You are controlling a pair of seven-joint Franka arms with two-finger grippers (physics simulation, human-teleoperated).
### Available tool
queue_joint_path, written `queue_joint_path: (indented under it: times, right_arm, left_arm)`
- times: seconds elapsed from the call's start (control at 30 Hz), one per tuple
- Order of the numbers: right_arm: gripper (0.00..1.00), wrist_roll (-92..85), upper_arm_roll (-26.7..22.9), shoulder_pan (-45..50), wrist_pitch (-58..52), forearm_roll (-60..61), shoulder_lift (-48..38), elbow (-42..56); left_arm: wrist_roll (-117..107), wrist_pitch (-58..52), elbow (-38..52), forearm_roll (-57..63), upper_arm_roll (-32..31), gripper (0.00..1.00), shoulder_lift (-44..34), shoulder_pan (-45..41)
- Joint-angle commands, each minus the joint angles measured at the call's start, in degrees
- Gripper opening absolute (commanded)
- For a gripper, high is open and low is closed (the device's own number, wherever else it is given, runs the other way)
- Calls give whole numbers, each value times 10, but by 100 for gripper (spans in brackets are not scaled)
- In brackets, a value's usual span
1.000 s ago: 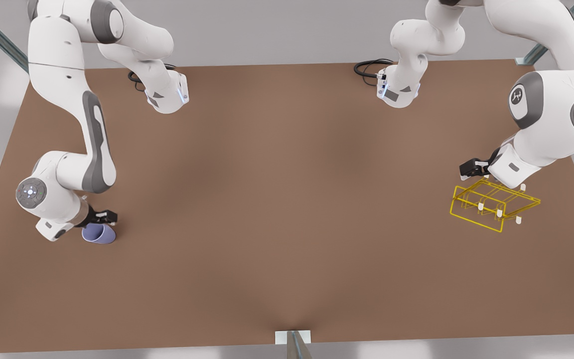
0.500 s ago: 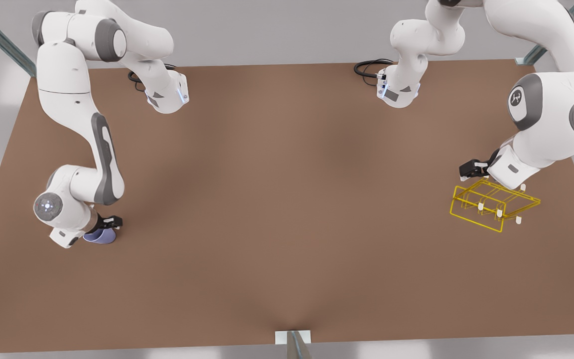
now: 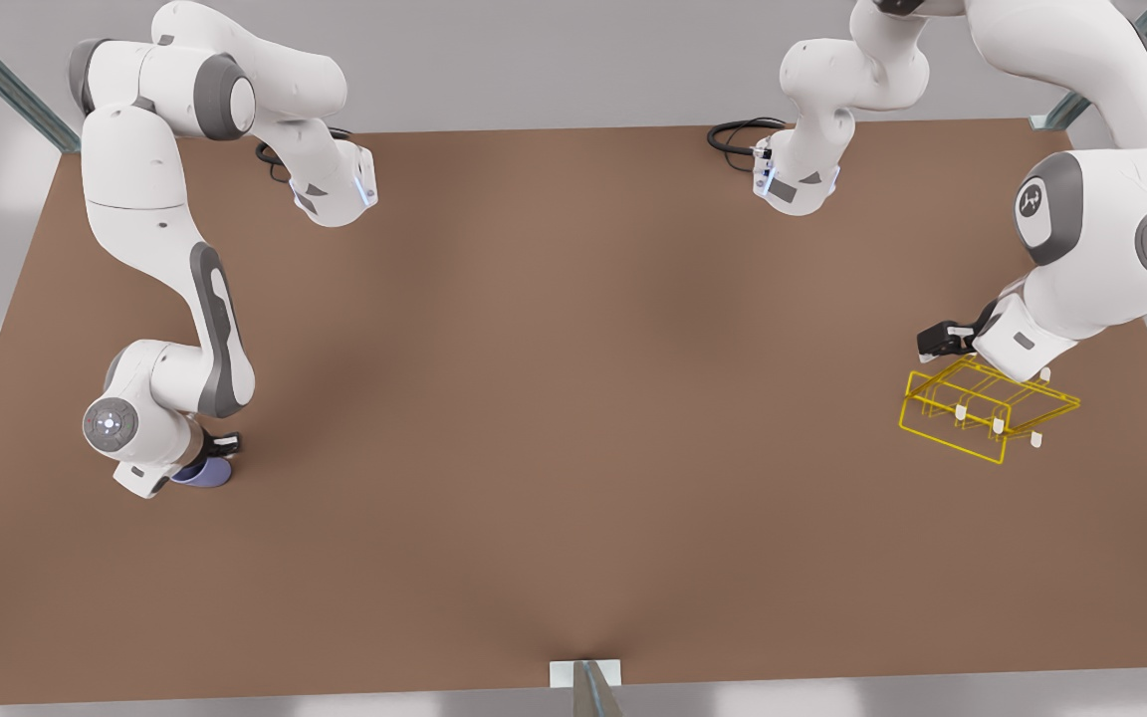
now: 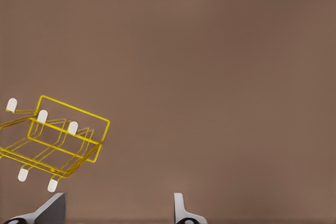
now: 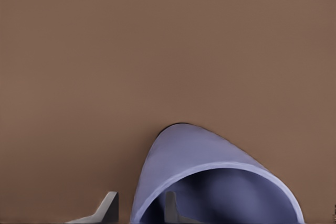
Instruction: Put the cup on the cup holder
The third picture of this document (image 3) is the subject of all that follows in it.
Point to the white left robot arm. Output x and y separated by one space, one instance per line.
1101 229

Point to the purple cup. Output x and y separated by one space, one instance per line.
203 472

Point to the silver frame post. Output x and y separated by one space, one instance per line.
1 75
1101 65
588 687

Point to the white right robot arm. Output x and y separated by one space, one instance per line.
135 179

